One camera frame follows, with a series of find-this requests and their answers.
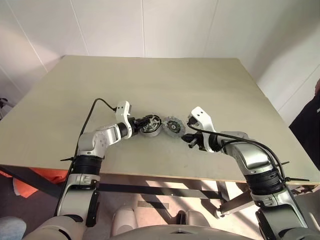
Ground orange cloth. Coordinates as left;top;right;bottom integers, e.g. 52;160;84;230
0;167;68;198

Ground beige robot leg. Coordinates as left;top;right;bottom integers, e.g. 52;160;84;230
183;208;213;228
111;204;139;236

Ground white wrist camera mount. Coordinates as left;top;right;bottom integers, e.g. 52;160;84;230
114;100;134;140
186;106;217;153

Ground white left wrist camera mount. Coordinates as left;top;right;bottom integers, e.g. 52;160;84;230
114;100;134;140

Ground blue jeans knee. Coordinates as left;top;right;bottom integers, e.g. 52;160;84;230
0;216;27;240

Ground round silver motor housing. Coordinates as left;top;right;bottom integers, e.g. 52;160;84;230
161;115;186;138

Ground black metal table frame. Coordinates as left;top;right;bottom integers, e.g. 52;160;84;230
0;164;222;201

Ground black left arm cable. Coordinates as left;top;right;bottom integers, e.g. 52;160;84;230
53;98;117;217

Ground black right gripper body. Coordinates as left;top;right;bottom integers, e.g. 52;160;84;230
189;133;205;150

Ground black spoked rotor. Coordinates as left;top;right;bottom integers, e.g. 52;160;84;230
138;114;162;138

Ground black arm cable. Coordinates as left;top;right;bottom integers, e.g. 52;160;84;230
53;98;117;217
187;124;287;186

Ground dark rounded shape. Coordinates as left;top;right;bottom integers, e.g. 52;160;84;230
176;209;187;226

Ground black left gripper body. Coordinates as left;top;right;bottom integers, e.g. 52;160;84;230
129;118;141;134

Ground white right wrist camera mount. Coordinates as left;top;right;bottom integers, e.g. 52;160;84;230
186;106;217;153

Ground grey table leg with caster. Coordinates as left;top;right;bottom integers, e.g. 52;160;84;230
214;181;253;218

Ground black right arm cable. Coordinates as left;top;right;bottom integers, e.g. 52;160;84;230
187;124;287;186

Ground beige robot right leg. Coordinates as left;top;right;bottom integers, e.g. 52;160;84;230
183;208;213;228

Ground bystander in dark clothes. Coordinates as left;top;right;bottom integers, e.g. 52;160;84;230
288;93;320;176

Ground beige robot left leg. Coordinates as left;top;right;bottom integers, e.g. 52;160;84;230
111;204;139;236

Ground grey robot torso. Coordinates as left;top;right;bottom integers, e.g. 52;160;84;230
82;224;263;240

